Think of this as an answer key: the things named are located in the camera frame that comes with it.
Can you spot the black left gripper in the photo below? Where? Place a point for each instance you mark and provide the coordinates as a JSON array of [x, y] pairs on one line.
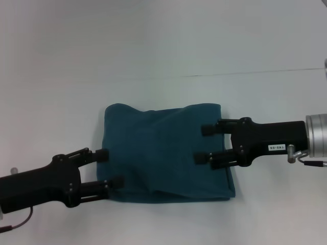
[[38, 186]]

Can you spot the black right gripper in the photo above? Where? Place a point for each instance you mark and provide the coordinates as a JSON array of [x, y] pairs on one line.
[[268, 140]]

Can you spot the teal blue shirt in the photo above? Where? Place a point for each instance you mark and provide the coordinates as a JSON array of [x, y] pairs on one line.
[[163, 153]]

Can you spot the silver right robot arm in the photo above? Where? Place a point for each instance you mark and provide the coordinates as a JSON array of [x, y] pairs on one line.
[[316, 137]]

